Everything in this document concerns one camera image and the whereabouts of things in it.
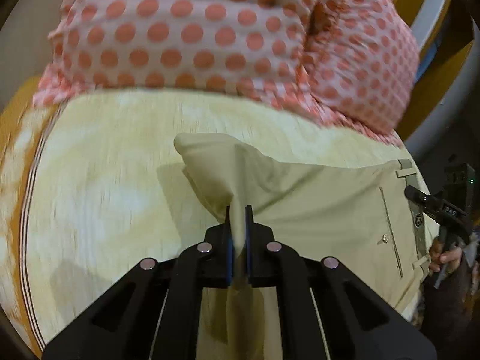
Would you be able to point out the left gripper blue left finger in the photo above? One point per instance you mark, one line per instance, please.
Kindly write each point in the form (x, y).
(218, 268)

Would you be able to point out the cream patterned bedspread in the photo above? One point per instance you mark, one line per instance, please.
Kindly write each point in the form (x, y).
(91, 187)

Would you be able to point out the person's right hand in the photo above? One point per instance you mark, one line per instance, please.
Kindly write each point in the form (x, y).
(441, 257)

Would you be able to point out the pink polka dot pillow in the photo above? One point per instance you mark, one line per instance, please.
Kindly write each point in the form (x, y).
(361, 59)
(250, 48)

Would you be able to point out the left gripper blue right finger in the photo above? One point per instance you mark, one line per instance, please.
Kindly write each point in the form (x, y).
(258, 257)

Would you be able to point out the beige khaki pants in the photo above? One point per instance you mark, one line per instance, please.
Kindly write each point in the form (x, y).
(355, 213)

